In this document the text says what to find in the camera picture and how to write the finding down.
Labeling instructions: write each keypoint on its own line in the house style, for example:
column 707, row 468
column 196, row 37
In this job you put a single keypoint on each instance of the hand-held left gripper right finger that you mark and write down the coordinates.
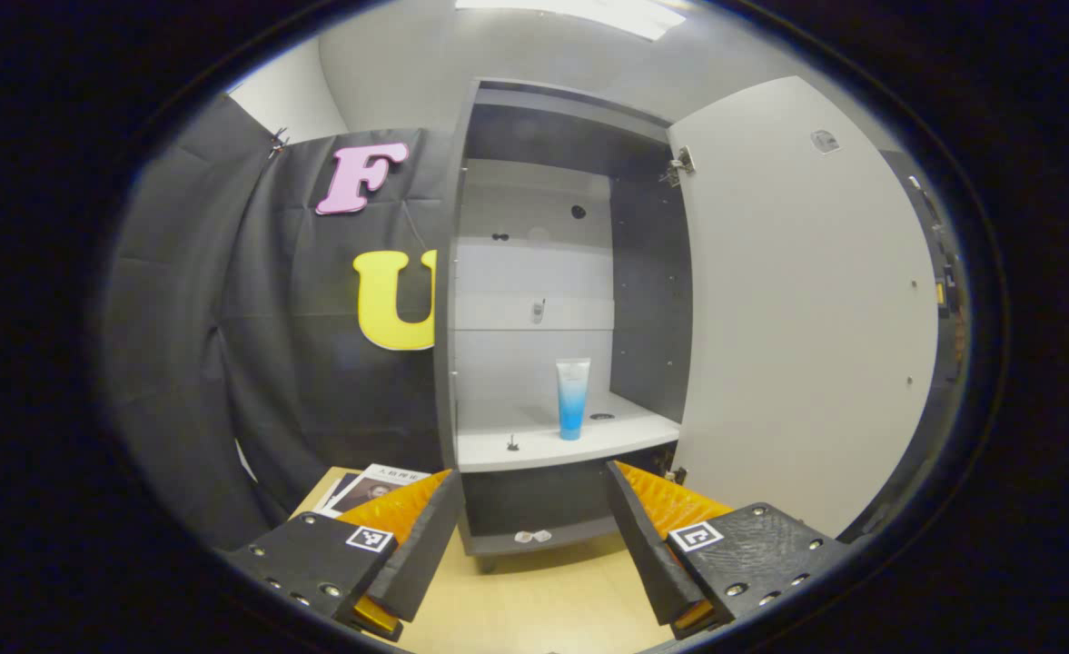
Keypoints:
column 648, row 554

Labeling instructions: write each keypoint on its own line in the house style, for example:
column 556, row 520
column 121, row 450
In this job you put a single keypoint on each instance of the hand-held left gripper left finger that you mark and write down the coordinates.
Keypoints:
column 425, row 554

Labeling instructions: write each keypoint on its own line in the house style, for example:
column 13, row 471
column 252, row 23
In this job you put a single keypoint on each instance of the blue and white tube bottle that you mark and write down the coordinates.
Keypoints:
column 572, row 400

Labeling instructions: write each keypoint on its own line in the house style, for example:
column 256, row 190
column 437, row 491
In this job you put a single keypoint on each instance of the dark grey cabinet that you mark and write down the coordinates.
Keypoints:
column 648, row 300

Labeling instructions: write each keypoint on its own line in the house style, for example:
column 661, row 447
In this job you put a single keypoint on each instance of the metal cabinet door hinge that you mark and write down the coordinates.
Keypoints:
column 678, row 166
column 675, row 474

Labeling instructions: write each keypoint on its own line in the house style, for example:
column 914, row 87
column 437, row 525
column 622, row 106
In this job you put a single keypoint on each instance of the white cabinet shelf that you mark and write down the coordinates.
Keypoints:
column 552, row 445

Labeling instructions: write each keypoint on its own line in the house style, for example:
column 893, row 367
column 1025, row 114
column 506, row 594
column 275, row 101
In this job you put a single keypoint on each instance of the white book with portrait cover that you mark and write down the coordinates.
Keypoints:
column 384, row 486

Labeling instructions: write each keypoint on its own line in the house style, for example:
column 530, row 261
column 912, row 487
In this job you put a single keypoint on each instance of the blue cover book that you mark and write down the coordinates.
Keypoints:
column 330, row 495

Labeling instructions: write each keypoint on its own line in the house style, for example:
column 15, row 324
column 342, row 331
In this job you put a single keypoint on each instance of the black backdrop cloth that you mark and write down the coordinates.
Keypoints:
column 298, row 381

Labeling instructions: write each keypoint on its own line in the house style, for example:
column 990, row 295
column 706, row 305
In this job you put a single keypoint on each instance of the small metal clip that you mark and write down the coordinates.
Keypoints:
column 278, row 139

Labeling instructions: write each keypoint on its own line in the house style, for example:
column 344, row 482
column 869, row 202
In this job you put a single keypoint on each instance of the large ceiling light panel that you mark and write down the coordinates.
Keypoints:
column 579, row 11

